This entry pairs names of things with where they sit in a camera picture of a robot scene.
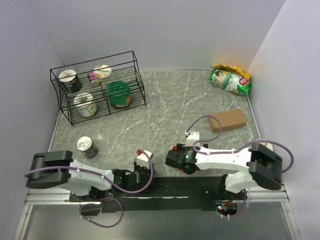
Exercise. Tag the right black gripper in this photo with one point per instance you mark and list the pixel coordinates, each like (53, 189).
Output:
(181, 147)

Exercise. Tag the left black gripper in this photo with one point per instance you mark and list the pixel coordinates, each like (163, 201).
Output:
(136, 165)

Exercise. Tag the red paper box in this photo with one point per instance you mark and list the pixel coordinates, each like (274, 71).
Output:
(176, 158)

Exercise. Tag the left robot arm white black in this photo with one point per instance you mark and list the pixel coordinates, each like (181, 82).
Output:
(59, 169)

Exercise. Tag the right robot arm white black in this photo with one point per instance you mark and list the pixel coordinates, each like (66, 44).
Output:
(254, 166)

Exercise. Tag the brown cardboard box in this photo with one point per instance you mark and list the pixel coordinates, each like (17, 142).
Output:
(230, 120)

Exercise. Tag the metal tin can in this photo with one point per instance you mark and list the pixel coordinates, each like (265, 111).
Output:
(87, 147)

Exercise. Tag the green lidded jar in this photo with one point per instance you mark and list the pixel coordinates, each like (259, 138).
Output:
(119, 94)

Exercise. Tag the green chips bag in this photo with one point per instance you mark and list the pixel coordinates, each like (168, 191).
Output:
(230, 82)

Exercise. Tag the white cup lower shelf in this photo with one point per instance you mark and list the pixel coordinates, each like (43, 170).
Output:
(85, 104)

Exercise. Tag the yellow chips bag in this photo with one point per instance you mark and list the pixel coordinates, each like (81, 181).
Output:
(232, 69)

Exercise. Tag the white yogurt cup orange label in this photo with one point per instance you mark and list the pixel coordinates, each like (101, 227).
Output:
(102, 73)

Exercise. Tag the small purple white cup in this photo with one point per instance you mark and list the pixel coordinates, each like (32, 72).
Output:
(91, 77)

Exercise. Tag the foil lid dark cup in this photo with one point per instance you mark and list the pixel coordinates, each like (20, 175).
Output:
(70, 80)

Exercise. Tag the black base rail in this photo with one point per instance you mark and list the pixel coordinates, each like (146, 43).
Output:
(169, 193)

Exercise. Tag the black wire rack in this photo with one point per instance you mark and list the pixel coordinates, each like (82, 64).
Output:
(124, 67)

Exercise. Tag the aluminium frame rail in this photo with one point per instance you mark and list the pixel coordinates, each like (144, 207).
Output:
(48, 214)

